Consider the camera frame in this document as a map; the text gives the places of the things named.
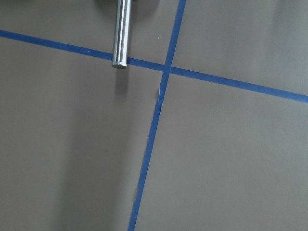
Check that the steel muddler black tip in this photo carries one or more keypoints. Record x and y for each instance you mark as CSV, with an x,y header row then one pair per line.
x,y
120,51

